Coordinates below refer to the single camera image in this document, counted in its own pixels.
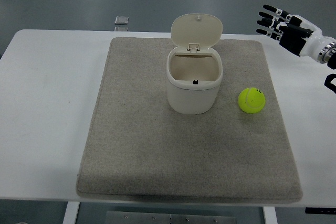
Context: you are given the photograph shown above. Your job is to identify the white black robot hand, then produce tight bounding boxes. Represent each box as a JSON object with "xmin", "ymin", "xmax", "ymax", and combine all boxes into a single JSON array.
[{"xmin": 256, "ymin": 4, "xmax": 336, "ymax": 58}]

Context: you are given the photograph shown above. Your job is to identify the yellow-green tennis ball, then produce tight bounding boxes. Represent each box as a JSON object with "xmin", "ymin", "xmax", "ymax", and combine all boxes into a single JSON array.
[{"xmin": 237, "ymin": 87, "xmax": 266, "ymax": 114}]

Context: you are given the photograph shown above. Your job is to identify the cream lidded bin box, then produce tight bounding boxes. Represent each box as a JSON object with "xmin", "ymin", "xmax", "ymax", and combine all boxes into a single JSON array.
[{"xmin": 166, "ymin": 13, "xmax": 224, "ymax": 115}]

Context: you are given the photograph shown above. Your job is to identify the black table control panel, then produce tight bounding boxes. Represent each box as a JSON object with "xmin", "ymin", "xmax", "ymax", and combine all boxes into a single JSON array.
[{"xmin": 304, "ymin": 207, "xmax": 336, "ymax": 215}]

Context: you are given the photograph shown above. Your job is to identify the white table leg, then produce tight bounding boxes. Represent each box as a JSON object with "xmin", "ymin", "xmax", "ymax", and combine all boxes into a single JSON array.
[
  {"xmin": 262, "ymin": 206, "xmax": 278, "ymax": 224},
  {"xmin": 62, "ymin": 201, "xmax": 80, "ymax": 224}
]

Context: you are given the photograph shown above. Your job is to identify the beige fabric mat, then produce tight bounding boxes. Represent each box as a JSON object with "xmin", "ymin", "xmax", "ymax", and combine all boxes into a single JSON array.
[{"xmin": 75, "ymin": 37, "xmax": 303, "ymax": 204}]

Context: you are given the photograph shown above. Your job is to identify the grey metal plate with screws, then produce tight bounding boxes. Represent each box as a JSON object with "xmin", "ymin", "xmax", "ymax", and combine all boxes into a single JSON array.
[{"xmin": 105, "ymin": 210, "xmax": 238, "ymax": 224}]

